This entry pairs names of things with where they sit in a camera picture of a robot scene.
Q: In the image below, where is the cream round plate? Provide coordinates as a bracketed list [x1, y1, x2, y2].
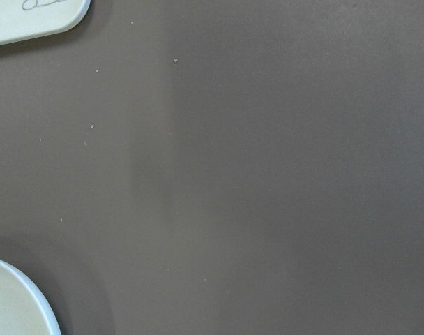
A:
[0, 260, 61, 335]

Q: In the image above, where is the cream rabbit tray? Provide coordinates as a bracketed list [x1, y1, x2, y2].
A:
[0, 0, 91, 45]

